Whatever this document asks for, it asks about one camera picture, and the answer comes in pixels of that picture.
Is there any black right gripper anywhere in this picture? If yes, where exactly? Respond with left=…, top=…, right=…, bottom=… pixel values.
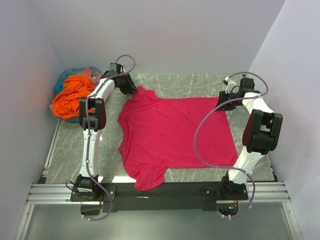
left=213, top=91, right=242, bottom=112

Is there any red t shirt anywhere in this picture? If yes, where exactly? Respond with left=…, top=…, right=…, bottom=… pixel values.
left=118, top=86, right=238, bottom=191

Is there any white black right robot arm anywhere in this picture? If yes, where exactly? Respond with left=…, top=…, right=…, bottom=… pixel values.
left=217, top=76, right=283, bottom=200

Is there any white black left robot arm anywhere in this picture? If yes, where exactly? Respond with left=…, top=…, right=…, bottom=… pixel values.
left=65, top=62, right=138, bottom=203

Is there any pink t shirt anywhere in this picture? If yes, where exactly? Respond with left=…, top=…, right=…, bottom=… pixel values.
left=77, top=67, right=102, bottom=85

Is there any teal plastic laundry basket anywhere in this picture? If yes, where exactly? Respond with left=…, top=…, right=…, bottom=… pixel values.
left=50, top=67, right=102, bottom=122

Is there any orange t shirt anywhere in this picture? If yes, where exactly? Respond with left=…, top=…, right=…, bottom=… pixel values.
left=51, top=75, right=97, bottom=120

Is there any blue garment in basket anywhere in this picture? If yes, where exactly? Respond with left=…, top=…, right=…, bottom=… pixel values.
left=55, top=81, right=64, bottom=93

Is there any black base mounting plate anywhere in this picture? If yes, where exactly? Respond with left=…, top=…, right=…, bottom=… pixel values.
left=69, top=181, right=250, bottom=216

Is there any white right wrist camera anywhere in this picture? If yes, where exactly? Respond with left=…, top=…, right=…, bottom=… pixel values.
left=223, top=76, right=237, bottom=94

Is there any aluminium frame rail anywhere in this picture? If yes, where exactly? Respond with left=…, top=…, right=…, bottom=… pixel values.
left=26, top=182, right=291, bottom=205

